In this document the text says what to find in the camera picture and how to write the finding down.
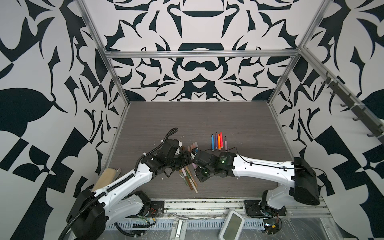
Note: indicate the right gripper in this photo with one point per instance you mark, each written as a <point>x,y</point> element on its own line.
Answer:
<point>200,176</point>

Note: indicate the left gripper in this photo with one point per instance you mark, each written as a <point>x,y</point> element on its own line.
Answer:
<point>185,160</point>

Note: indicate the tan cap beige pen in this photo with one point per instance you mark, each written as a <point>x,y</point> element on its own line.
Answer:
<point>190,174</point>

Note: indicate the blue marker pen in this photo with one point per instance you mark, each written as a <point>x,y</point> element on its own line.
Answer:
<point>212,142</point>

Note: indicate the orange marker pen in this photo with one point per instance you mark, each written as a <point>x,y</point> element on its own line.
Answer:
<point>219,145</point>

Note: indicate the purple marker pen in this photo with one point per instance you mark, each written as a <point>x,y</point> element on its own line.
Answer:
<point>216,141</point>

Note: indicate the pink-red marker pen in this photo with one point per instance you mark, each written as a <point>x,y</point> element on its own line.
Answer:
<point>221,141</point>

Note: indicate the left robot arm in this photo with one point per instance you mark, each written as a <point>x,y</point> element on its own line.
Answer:
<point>94,210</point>

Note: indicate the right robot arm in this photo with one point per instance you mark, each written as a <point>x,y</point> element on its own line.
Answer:
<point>297,180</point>

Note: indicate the gold cap green pen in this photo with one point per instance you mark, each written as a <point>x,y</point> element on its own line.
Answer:
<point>183,177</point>

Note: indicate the green cap beige pen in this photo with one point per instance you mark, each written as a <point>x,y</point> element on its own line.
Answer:
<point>195,189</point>

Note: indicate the beige foam pad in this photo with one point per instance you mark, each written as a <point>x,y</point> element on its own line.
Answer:
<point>108,176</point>

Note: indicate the white plastic clip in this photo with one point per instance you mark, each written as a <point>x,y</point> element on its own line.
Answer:
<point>179,229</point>

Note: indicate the small circuit board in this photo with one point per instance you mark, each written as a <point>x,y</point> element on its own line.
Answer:
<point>272,226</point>

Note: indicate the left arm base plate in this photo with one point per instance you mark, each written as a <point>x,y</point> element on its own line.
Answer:
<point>156,209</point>

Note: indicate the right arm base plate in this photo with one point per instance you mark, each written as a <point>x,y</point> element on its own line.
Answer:
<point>260,209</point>

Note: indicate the black coat hook rail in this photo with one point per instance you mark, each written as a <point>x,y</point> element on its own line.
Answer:
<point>360,110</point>

